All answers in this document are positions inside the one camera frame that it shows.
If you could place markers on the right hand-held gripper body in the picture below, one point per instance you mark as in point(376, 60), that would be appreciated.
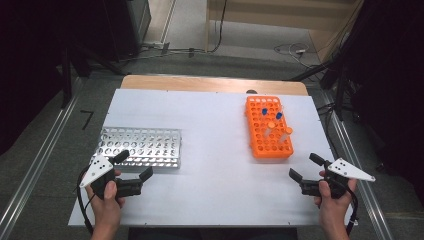
point(346, 170)

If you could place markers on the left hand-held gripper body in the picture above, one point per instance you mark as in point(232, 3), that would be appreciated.
point(100, 168)

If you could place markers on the silver metal tube rack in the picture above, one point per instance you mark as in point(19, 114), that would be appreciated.
point(146, 146)

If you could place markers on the orange-capped clear test tube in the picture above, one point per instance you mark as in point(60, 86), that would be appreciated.
point(288, 130)
point(271, 125)

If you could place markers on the orange plastic tube rack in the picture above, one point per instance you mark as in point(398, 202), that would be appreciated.
point(258, 141)

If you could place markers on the person's left hand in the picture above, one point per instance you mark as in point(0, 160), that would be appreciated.
point(106, 208)

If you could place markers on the person's right hand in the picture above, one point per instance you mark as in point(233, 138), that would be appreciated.
point(333, 208)

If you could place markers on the white table board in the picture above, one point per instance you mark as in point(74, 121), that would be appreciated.
point(213, 180)

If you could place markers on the black stand leg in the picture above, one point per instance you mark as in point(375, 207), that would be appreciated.
point(310, 71)

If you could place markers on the black metal stand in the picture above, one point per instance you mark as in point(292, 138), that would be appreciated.
point(66, 76)

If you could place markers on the dark curtain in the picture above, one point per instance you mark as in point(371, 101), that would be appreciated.
point(393, 66)
point(30, 50)

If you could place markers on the grey cabinet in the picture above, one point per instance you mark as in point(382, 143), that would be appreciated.
point(136, 23)

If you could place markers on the aluminium floor rail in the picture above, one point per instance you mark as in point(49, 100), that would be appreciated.
point(361, 190)
point(33, 166)

